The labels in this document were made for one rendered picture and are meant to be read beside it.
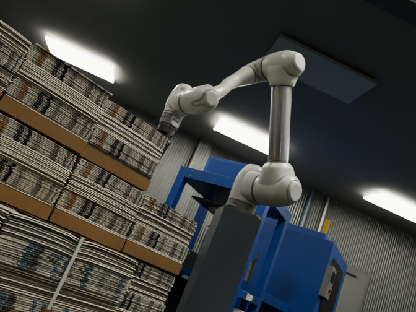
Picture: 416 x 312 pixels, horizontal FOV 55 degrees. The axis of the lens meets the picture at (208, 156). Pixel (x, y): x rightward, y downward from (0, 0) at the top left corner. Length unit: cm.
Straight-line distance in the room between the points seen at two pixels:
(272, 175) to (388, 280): 807
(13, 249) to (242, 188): 128
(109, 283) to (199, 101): 81
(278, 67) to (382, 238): 809
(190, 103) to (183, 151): 677
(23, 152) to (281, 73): 122
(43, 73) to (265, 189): 111
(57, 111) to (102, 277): 53
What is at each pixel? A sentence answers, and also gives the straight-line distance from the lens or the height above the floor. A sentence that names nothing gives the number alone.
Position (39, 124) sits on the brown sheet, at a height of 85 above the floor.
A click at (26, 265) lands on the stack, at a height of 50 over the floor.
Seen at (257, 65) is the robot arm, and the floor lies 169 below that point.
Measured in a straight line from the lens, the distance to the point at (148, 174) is 150.
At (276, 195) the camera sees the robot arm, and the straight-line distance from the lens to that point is 189.
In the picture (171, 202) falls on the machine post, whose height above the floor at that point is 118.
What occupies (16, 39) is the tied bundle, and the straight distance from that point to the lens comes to 133.
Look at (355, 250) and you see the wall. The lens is 943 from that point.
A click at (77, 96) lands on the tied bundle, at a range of 136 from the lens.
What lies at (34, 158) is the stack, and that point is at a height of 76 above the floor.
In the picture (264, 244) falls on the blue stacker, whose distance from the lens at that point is 574.
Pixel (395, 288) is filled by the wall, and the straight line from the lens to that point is 994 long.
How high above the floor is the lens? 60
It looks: 17 degrees up
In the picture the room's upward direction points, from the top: 23 degrees clockwise
